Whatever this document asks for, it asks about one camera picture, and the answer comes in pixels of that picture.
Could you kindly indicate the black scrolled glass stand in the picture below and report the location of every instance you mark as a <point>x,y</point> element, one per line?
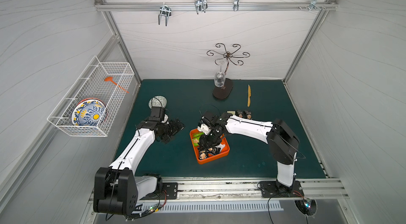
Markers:
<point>231,58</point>

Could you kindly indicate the blue yellow patterned plate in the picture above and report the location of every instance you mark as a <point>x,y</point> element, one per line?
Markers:
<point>88,112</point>

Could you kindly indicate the clear wine glass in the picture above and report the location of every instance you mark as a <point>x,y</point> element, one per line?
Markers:
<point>220,76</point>

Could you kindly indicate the orange spoon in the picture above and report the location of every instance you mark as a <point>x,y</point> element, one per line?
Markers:
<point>111,79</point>

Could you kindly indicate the yellow wooden knife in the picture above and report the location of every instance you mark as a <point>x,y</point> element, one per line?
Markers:
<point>249,94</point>

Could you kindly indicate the green cookie packet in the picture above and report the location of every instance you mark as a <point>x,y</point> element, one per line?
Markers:
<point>196,138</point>

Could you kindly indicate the right metal hook bracket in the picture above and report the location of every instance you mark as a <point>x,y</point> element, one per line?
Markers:
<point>313,6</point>

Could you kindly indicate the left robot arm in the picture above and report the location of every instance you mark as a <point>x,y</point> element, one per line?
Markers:
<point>116,188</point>

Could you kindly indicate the small metal clip hook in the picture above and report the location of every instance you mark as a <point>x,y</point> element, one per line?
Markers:
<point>236,5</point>

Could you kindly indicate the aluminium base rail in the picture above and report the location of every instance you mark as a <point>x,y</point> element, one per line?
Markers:
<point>196,189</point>

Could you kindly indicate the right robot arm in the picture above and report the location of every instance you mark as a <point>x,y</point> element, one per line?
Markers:
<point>282,141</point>

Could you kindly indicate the aluminium top rail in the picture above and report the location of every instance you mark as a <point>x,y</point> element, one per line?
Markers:
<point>212,6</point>

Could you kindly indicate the white wire basket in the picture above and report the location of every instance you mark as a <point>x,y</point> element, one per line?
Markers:
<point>91,84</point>

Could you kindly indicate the looped metal hook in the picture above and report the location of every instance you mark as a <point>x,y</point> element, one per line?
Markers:
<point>200,6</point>

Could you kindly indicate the double prong metal hook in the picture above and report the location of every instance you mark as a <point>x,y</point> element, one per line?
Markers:
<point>165,12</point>

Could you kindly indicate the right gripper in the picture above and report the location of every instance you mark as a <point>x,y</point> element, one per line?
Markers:
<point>211,140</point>

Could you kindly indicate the black cookie packet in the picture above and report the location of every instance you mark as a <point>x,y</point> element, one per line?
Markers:
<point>239,113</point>
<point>248,114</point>

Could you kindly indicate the orange storage box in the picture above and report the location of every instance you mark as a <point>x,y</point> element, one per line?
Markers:
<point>223,153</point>

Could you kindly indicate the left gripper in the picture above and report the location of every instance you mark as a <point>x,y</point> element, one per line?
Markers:
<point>173,128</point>

